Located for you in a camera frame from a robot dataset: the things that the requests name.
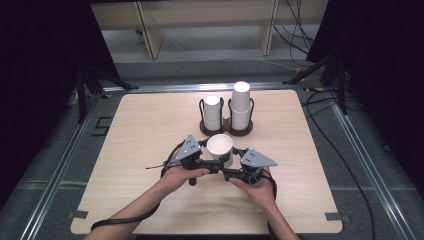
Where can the white paper cup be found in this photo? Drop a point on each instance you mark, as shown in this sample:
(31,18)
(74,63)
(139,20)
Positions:
(212,108)
(240,120)
(241,96)
(219,144)
(212,125)

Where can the black curtain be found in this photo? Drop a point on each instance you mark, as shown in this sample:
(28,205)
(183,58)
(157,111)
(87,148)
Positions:
(36,83)
(383,66)

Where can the aluminium rail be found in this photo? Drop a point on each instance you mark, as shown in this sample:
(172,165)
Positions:
(60,170)
(368,166)
(200,87)

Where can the grey tape strip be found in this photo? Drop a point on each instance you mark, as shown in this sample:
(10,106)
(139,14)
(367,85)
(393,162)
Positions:
(336,217)

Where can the person's left hand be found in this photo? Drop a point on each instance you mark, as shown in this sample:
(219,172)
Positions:
(176,178)

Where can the person's right hand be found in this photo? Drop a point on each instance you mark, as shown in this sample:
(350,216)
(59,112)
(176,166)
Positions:
(261,193)

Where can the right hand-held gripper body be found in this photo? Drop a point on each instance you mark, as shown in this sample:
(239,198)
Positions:
(255,161)

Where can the black metal stand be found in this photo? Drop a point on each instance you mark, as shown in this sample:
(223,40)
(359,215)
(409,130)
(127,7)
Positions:
(81,100)
(342,93)

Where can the light wooden desk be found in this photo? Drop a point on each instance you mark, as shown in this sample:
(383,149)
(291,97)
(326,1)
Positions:
(200,13)

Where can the dark brown cup holder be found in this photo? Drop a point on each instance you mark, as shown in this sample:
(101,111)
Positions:
(226,124)

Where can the yellow tape strip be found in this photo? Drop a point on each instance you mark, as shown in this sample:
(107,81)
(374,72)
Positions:
(315,89)

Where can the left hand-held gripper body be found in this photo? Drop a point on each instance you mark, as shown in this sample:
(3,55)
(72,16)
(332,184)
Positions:
(190,150)

